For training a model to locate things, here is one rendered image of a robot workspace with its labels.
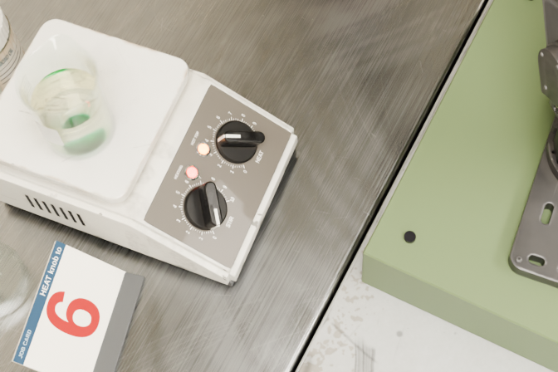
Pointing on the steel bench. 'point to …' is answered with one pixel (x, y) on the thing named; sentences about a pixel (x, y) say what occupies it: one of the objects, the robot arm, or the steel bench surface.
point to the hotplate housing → (144, 195)
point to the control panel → (227, 241)
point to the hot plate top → (8, 157)
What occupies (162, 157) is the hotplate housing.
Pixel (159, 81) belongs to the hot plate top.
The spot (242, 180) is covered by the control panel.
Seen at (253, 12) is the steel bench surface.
